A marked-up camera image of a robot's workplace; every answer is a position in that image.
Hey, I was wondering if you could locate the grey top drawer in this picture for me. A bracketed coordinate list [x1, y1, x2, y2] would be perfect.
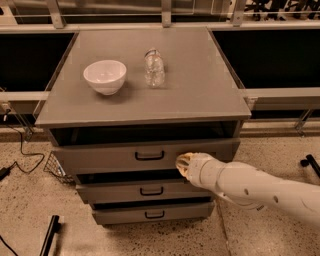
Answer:
[54, 121, 240, 174]

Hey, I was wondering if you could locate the grey drawer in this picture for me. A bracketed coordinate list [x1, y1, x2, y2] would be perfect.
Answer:
[93, 196, 214, 225]
[76, 169, 212, 204]
[54, 121, 240, 174]

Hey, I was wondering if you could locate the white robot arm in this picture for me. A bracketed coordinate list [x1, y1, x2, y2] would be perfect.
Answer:
[176, 153, 320, 227]

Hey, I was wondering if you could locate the grey drawer cabinet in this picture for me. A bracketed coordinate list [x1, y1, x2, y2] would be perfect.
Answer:
[34, 27, 252, 228]

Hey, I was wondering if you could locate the grey middle drawer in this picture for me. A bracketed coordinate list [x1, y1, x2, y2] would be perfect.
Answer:
[76, 169, 212, 204]

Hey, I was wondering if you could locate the grey bottom drawer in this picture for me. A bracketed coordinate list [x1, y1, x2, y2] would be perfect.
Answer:
[93, 196, 214, 225]

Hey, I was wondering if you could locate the clear plastic water bottle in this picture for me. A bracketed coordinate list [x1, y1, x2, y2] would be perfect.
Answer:
[144, 48, 165, 88]

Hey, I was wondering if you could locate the white ceramic bowl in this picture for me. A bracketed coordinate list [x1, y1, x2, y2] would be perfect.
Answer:
[83, 60, 127, 95]

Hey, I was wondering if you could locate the black wheeled base leg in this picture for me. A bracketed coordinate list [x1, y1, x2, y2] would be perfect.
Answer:
[300, 154, 320, 178]

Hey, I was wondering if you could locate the black left base leg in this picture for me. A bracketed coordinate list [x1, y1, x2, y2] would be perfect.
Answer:
[39, 215, 61, 256]

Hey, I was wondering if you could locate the metal guard railing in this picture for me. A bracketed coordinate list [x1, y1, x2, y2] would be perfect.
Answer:
[0, 0, 320, 33]

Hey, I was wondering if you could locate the black top drawer handle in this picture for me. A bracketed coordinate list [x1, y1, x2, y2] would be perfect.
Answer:
[134, 151, 165, 161]

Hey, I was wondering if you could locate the wire mesh basket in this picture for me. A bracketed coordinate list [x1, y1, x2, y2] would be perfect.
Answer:
[43, 152, 74, 184]

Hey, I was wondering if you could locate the black power cable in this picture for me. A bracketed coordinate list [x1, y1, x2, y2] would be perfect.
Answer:
[0, 109, 46, 182]

